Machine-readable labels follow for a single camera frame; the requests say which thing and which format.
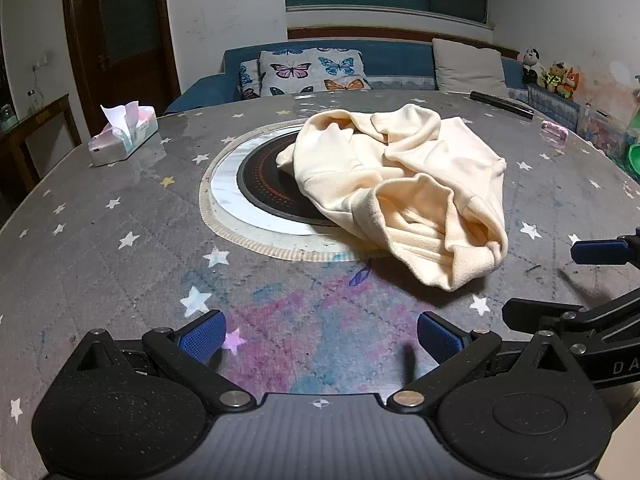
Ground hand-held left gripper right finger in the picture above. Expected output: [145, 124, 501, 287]
[387, 311, 587, 412]

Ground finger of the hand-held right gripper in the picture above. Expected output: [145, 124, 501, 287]
[502, 290, 640, 346]
[570, 227, 640, 266]

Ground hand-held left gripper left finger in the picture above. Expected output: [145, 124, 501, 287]
[65, 310, 257, 412]

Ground cream sweatshirt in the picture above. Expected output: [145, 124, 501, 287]
[276, 103, 510, 292]

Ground grey star-print tablecloth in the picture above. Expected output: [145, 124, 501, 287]
[0, 87, 640, 480]

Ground clear box with colourful contents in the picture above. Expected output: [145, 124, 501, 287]
[576, 104, 632, 157]

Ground blue printed storage box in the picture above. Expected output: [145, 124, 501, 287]
[526, 84, 582, 128]

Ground black round induction cooker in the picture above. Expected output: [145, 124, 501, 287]
[235, 127, 351, 227]

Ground orange fox plush toy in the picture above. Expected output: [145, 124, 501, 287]
[559, 66, 584, 100]

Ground black remote control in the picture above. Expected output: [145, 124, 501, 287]
[470, 90, 535, 120]

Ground yellow-green plush toy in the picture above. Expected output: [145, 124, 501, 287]
[539, 61, 569, 95]

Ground panda plush toy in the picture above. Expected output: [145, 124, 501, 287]
[519, 47, 544, 86]

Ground tissue box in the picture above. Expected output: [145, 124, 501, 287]
[88, 101, 160, 167]

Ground grey pillow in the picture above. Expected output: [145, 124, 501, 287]
[431, 38, 511, 100]

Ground blue sofa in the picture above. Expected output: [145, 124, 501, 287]
[164, 40, 581, 116]

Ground small butterfly-print pillow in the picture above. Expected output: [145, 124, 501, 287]
[238, 59, 262, 101]

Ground wooden side table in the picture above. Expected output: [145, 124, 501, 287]
[0, 93, 84, 198]

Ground large butterfly-print pillow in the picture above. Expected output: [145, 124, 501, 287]
[258, 47, 372, 98]

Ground dark wooden door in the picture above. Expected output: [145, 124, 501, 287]
[61, 0, 182, 132]

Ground white round ring mat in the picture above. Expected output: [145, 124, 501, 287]
[200, 121, 396, 263]

